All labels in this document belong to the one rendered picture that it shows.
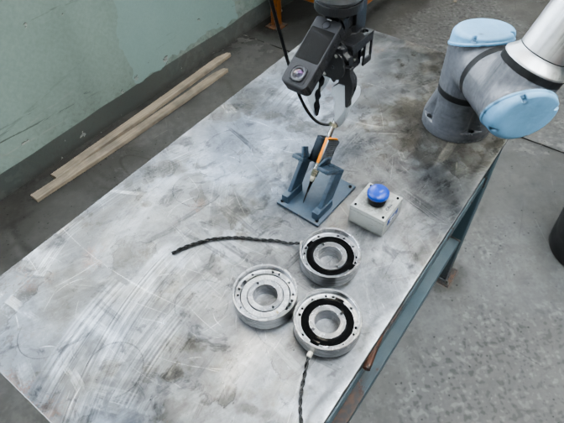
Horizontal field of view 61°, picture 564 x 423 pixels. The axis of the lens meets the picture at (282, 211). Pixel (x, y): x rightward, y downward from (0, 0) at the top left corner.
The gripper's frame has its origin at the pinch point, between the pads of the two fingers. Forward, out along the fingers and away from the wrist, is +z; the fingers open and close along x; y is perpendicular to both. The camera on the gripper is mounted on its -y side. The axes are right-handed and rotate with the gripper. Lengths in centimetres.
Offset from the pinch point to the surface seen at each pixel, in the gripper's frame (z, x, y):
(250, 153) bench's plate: 18.2, 18.5, -0.8
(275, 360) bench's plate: 18.0, -15.4, -33.5
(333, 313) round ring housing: 15.7, -18.4, -22.6
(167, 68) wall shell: 89, 153, 76
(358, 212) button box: 14.6, -10.6, -3.6
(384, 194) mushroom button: 10.8, -13.4, -0.2
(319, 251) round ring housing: 15.2, -9.8, -14.6
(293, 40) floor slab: 99, 126, 150
